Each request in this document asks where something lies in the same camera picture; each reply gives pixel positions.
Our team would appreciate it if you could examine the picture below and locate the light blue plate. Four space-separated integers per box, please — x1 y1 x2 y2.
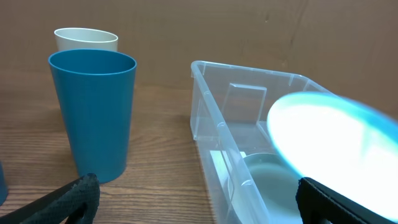
267 91 397 222

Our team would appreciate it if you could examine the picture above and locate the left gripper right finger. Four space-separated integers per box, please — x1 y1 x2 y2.
295 177 394 224

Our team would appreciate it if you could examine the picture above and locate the clear plastic storage bin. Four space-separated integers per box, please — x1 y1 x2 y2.
189 60 398 224

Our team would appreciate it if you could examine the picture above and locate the beige cup back left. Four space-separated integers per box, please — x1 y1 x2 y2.
54 27 119 52

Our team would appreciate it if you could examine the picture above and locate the blue cup right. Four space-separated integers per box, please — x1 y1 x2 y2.
48 49 137 184

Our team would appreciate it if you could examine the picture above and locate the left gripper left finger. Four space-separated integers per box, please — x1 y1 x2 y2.
1 173 100 224

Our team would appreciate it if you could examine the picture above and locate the grey plate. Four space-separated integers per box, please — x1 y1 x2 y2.
244 153 303 224

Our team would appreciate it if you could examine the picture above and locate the blue cup left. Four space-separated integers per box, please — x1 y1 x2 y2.
0 164 8 205

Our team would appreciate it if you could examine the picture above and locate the blue cup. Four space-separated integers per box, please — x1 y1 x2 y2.
0 164 8 205
48 49 137 184

